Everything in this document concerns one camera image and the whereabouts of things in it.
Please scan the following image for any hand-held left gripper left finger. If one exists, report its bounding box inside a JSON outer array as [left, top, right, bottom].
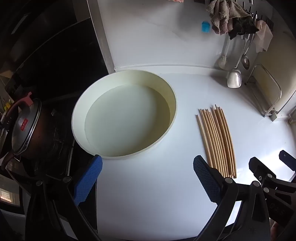
[[24, 155, 103, 241]]

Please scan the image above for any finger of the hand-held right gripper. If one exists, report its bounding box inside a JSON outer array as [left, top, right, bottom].
[[279, 150, 296, 168], [248, 157, 296, 197]]

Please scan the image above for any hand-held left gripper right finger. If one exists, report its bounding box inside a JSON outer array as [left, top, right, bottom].
[[193, 155, 271, 241]]

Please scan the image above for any bundle of wooden chopsticks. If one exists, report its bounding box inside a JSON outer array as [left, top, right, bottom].
[[195, 104, 237, 179]]

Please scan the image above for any white round basin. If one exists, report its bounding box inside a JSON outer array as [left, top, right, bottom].
[[72, 70, 178, 158]]

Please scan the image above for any black gas stove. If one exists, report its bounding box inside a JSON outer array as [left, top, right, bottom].
[[0, 97, 101, 232]]

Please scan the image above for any dark cooking pot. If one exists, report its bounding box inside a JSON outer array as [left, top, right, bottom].
[[21, 100, 78, 163]]

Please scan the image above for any metal cutting board rack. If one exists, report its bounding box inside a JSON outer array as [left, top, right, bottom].
[[245, 64, 282, 122]]

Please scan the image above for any metal spatula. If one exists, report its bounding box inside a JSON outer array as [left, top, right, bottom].
[[227, 35, 255, 88]]

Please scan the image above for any pale cutting board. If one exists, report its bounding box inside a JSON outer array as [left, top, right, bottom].
[[254, 30, 296, 112]]

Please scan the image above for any metal ladle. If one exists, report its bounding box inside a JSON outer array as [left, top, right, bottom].
[[241, 35, 255, 70]]

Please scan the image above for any pale pink hanging cloth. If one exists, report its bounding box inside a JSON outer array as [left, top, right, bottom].
[[253, 20, 273, 52]]

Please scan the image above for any dark hanging cloth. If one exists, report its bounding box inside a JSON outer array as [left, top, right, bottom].
[[228, 15, 259, 40]]

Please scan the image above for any beige hanging towel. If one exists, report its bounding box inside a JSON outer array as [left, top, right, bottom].
[[206, 0, 251, 35]]

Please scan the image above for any pot lid with red handle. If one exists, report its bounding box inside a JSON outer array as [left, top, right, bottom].
[[10, 91, 42, 156]]

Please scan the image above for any black hook rail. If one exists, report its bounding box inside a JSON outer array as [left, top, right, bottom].
[[242, 0, 274, 30]]

